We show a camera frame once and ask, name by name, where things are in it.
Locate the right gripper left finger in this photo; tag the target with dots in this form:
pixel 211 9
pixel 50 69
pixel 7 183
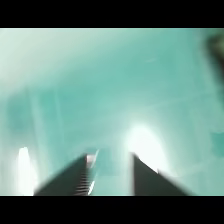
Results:
pixel 68 181

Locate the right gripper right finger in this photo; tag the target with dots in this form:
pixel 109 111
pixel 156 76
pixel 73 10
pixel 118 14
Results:
pixel 151 183

